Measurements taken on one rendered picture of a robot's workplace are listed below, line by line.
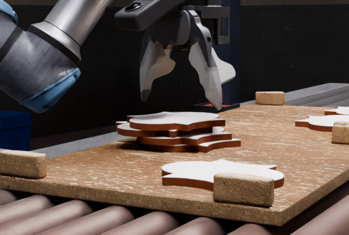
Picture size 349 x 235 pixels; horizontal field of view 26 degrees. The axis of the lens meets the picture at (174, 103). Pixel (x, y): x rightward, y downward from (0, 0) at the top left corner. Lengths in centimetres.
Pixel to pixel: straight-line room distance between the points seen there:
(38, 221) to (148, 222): 11
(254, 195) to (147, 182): 15
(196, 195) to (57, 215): 14
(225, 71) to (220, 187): 32
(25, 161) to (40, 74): 58
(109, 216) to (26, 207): 10
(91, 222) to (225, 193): 13
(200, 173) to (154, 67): 30
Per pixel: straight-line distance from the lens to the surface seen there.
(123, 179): 83
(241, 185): 71
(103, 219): 74
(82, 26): 145
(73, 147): 117
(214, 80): 99
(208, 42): 99
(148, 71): 107
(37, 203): 82
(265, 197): 71
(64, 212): 78
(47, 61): 141
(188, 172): 82
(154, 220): 73
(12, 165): 86
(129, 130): 100
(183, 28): 101
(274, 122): 130
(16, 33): 143
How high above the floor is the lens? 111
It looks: 6 degrees down
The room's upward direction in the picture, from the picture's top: straight up
